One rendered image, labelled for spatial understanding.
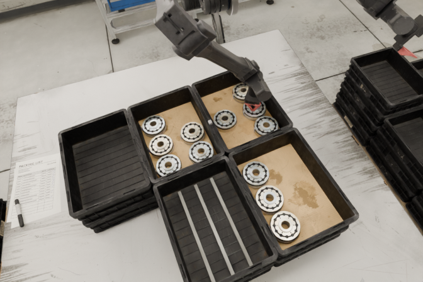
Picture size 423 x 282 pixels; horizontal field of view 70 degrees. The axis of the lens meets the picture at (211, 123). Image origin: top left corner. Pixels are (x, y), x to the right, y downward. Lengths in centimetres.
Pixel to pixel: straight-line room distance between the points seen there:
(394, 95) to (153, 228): 156
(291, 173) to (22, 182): 121
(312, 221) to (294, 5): 264
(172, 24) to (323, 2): 287
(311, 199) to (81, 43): 278
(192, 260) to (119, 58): 229
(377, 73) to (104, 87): 166
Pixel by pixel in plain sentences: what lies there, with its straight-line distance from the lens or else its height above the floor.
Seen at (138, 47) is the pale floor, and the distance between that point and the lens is 313.
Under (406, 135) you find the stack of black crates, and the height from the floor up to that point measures 38.
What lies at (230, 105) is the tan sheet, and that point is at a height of 83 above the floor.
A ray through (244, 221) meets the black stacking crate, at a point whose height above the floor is 83.
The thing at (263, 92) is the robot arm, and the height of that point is 107.
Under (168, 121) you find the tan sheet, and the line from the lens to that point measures 140.
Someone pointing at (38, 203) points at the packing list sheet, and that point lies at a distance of 158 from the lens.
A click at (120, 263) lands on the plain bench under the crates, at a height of 70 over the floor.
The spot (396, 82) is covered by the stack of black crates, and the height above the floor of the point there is 49.
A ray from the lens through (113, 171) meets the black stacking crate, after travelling 134.
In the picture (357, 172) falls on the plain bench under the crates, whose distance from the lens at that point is 147.
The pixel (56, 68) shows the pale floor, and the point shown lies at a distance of 327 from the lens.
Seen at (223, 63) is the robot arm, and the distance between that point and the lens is 98.
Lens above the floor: 194
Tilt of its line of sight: 55 degrees down
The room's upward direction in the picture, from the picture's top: 7 degrees counter-clockwise
